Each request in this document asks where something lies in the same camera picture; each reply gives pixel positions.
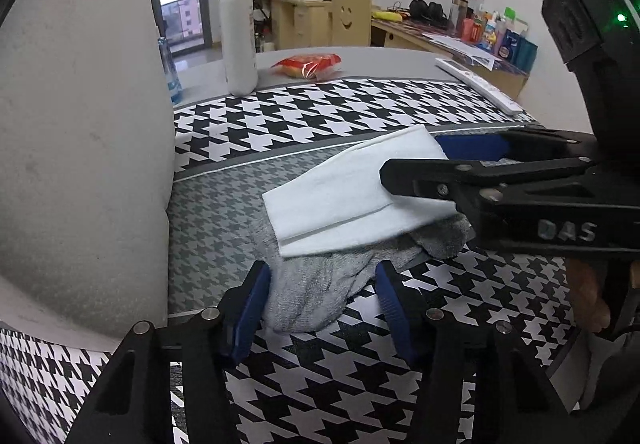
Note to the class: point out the orange snack packet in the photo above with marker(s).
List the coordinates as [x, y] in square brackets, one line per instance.
[307, 65]

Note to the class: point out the person's right hand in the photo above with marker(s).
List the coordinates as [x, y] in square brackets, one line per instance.
[587, 289]

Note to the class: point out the clear plastic water bottle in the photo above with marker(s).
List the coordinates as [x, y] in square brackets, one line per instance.
[170, 73]

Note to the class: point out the dark drinking bottle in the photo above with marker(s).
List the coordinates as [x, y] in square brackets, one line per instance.
[459, 8]

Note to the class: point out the wooden smiley face chair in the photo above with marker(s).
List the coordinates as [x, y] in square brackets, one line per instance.
[350, 21]

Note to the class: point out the white remote control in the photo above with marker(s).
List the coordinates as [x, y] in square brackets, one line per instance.
[480, 86]

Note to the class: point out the grey sock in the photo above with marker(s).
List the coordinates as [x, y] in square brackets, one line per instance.
[320, 289]

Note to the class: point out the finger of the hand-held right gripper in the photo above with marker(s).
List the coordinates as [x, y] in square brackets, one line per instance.
[470, 146]
[425, 179]

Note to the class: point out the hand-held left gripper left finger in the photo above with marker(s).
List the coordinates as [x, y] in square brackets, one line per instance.
[247, 309]

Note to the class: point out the yellow banana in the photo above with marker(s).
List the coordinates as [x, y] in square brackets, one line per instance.
[387, 15]

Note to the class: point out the blue paper bag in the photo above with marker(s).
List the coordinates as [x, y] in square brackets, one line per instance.
[525, 53]

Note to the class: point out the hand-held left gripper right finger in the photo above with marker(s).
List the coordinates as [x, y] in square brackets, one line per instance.
[395, 309]

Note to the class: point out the light wooden desk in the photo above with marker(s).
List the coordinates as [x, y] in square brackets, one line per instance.
[295, 23]

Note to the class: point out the black headphones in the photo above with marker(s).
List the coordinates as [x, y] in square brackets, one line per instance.
[427, 11]

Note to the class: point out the houndstooth table cloth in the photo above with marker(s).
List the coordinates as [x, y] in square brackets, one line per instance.
[325, 108]

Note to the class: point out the white cloth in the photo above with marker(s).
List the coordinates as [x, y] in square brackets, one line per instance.
[340, 204]

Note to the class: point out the white pump bottle red cap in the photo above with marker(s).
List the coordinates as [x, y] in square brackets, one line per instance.
[237, 23]

